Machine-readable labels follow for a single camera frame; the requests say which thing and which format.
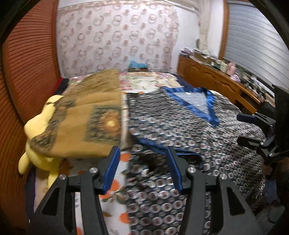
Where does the floral pink quilt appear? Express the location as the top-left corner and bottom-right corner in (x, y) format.
(68, 71), (181, 94)

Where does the pink bottle on sideboard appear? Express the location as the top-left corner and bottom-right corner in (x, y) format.
(226, 62), (236, 76)

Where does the folded brown sunflower blanket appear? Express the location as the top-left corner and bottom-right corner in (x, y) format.
(29, 69), (124, 159)

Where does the wooden louvered wardrobe door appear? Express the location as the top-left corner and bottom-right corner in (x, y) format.
(1, 1), (61, 230)

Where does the navy patterned satin garment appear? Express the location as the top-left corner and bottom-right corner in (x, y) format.
(126, 88), (265, 234)

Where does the yellow plush toy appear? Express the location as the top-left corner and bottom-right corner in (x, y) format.
(18, 95), (63, 187)

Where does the beige folded cloth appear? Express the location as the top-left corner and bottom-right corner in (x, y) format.
(120, 93), (133, 150)

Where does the blue item on box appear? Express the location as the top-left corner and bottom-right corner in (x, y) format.
(127, 61), (148, 72)

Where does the sheer circle pattern curtain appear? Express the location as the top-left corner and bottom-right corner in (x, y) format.
(57, 1), (179, 78)

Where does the wooden sideboard cabinet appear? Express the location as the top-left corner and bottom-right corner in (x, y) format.
(177, 55), (275, 118)

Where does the orange print bed sheet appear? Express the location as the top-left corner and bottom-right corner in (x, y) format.
(33, 151), (133, 235)

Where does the grey window roller blind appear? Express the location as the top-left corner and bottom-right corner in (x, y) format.
(224, 1), (288, 89)

